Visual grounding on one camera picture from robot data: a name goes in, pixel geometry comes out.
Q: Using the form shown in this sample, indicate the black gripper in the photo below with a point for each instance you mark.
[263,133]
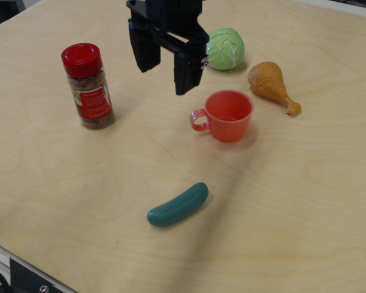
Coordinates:
[172,25]

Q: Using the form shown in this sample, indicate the green toy cucumber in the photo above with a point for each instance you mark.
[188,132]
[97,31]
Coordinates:
[180,207]

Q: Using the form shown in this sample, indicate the orange plastic cup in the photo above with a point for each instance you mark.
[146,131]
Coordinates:
[226,115]

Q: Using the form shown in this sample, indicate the green toy cabbage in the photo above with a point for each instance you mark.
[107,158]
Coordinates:
[225,49]

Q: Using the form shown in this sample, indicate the red lid spice jar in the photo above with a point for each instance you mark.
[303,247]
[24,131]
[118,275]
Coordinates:
[86,77]

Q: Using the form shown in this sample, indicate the toy chicken drumstick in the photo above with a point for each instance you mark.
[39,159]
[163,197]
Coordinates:
[267,80]

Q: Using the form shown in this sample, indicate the aluminium table frame rail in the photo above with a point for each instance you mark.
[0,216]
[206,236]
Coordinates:
[5,263]

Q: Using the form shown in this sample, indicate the black corner bracket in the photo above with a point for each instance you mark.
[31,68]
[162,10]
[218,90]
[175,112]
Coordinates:
[25,277]

